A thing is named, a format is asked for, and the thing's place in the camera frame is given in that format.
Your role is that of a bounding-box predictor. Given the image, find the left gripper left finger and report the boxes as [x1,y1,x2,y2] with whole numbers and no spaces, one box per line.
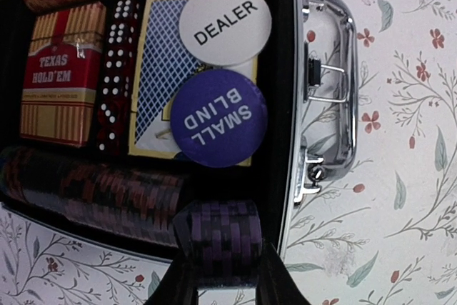
[144,252,198,305]

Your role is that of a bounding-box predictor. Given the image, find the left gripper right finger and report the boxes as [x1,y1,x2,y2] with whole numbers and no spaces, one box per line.
[256,243,307,305]

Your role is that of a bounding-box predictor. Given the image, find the purple black chip stack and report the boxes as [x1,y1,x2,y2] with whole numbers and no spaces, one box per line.
[173,200,263,288]

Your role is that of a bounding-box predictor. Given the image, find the brown tall chip stack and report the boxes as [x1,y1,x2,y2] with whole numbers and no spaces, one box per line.
[1,146,187,248]

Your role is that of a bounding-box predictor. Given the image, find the aluminium poker case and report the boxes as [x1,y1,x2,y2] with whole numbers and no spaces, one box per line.
[1,0,357,261]

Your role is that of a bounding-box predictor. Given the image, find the Texas Hold'em card box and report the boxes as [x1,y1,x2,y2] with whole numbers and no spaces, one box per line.
[19,2,106,147]

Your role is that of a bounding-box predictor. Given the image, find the purple small blind button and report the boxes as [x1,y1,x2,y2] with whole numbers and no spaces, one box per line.
[170,69,268,168]

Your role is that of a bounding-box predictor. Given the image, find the blue patterned card deck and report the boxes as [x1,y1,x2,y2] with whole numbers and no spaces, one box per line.
[127,0,258,167]

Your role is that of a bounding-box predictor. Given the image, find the red dice row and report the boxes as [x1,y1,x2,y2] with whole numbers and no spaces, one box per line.
[95,0,142,156]

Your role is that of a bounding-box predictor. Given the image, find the white dealer button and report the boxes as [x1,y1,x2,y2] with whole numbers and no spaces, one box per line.
[179,0,272,66]

